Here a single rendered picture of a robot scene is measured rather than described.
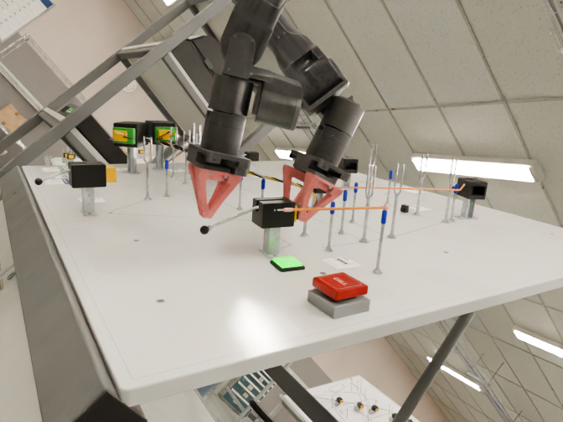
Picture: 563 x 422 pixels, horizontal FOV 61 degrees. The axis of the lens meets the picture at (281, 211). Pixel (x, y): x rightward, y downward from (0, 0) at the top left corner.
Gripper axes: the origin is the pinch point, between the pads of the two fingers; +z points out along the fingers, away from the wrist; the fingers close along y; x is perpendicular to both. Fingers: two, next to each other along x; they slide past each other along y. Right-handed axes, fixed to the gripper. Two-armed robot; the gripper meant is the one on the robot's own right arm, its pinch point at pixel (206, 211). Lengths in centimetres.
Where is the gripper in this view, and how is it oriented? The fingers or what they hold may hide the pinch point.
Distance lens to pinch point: 71.7
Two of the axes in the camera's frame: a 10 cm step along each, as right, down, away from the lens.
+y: -4.4, -2.4, 8.7
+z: -2.3, 9.6, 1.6
